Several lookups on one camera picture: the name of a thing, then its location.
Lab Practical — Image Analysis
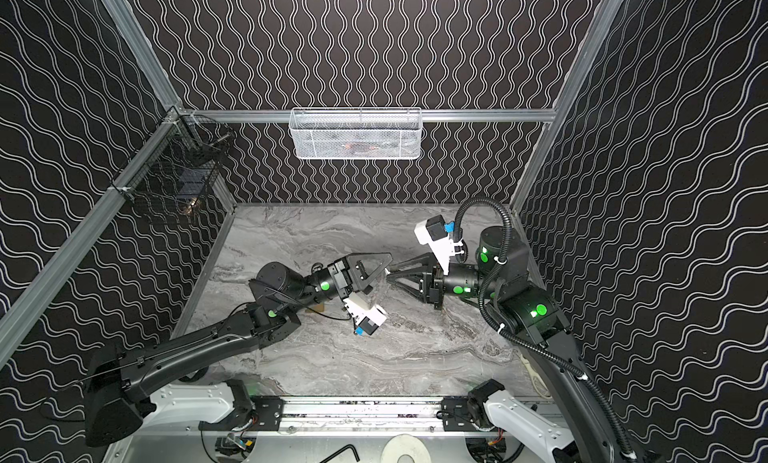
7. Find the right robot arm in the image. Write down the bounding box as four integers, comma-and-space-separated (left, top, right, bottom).
387, 197, 662, 462

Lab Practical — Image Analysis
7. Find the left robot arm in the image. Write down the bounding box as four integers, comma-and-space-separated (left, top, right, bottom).
83, 252, 393, 447

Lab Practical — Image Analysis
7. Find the black allen key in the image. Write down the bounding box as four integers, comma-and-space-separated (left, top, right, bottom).
320, 444, 361, 463

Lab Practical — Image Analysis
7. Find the white tape roll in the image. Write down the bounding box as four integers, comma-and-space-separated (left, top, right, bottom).
380, 434, 432, 463

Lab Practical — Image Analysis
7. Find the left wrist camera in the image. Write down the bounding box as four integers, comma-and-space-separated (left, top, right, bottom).
343, 293, 388, 335

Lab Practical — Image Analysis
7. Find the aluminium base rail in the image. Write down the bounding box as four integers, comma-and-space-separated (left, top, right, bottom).
122, 394, 601, 437

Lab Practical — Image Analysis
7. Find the white mesh wall basket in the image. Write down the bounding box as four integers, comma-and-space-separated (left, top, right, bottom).
289, 107, 424, 160

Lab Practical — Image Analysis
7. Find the black wire wall basket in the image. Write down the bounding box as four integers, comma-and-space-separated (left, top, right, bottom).
120, 115, 236, 226

